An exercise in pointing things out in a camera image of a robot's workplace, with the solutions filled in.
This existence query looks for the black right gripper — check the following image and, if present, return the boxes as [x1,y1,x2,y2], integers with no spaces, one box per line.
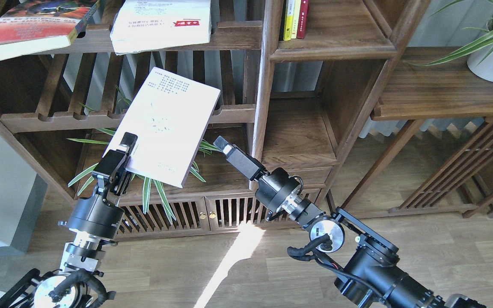
[213,135,305,222]

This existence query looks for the dark red book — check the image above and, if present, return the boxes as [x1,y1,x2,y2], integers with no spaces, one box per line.
[296,0,309,39]

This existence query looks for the white book red label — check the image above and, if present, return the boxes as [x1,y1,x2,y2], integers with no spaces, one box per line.
[110,0,211,55]

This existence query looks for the red cover book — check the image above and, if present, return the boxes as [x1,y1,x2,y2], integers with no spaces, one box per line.
[0,0,99,61]

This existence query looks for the pale pink book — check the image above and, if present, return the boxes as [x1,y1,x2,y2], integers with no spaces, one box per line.
[107,68,220,188]

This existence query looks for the spider plant white pot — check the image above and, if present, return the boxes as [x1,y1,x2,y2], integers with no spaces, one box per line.
[67,85,223,223]

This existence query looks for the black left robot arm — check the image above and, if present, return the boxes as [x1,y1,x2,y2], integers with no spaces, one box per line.
[0,132,137,308]

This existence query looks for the cream yellow book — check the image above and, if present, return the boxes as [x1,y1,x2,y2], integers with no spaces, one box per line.
[291,0,301,39]

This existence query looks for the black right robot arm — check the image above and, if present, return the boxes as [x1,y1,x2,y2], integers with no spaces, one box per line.
[214,136,482,308]

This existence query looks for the wooden side table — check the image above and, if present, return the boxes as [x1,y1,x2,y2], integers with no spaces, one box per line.
[341,47,493,218]

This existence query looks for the dark wooden bookshelf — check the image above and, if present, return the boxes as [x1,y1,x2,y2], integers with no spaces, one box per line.
[0,0,431,246]

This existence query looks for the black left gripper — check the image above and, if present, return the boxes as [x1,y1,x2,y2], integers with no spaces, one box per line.
[58,132,138,240]

